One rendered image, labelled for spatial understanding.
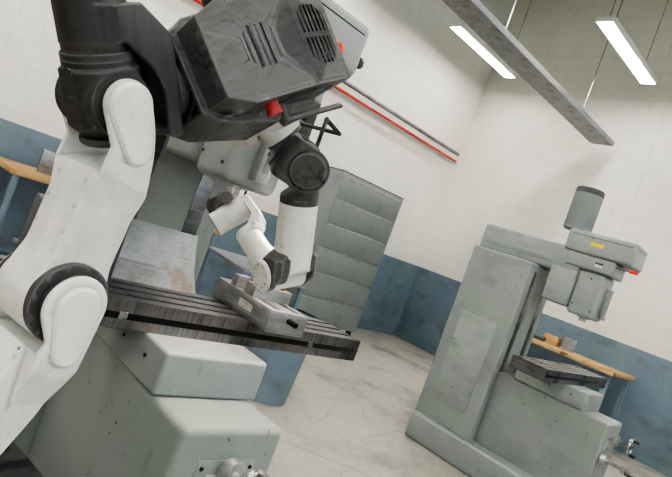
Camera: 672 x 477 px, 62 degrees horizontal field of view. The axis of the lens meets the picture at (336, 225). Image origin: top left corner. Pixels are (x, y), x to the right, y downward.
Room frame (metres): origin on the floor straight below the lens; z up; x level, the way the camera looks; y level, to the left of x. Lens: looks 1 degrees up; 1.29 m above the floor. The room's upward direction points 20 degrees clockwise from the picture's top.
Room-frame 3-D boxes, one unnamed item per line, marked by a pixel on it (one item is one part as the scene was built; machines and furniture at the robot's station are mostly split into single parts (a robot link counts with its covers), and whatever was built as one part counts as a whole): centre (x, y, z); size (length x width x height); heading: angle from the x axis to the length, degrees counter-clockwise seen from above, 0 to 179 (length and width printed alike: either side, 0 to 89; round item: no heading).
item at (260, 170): (1.66, 0.26, 1.45); 0.04 x 0.04 x 0.21; 43
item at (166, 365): (1.74, 0.34, 0.79); 0.50 x 0.35 x 0.12; 43
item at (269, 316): (1.87, 0.15, 0.98); 0.35 x 0.15 x 0.11; 41
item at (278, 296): (1.86, 0.13, 1.02); 0.15 x 0.06 x 0.04; 131
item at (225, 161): (1.74, 0.34, 1.47); 0.21 x 0.19 x 0.32; 133
